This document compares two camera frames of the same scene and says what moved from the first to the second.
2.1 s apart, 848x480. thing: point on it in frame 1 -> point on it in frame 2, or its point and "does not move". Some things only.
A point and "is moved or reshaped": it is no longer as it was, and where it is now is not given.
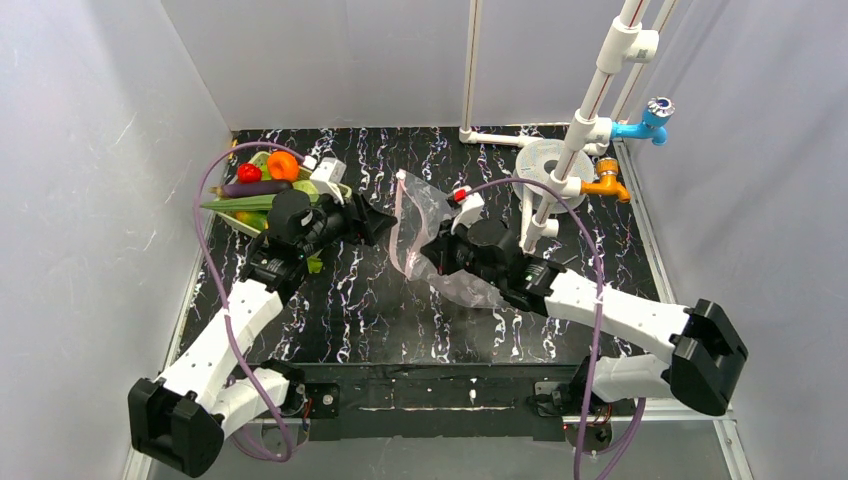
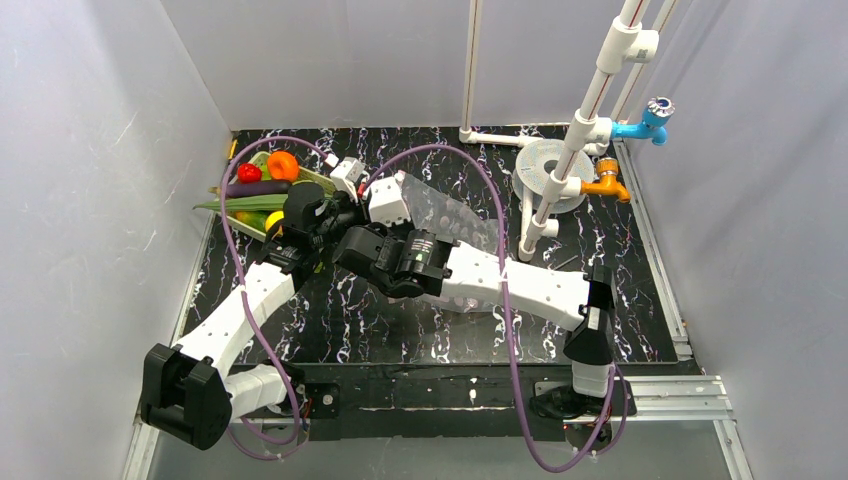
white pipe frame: [628, 46] does not move
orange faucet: [607, 184] does not move
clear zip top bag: [418, 210] is moved or reshaped
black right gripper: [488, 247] -> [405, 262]
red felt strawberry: [249, 173] does not move
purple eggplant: [253, 188] does not move
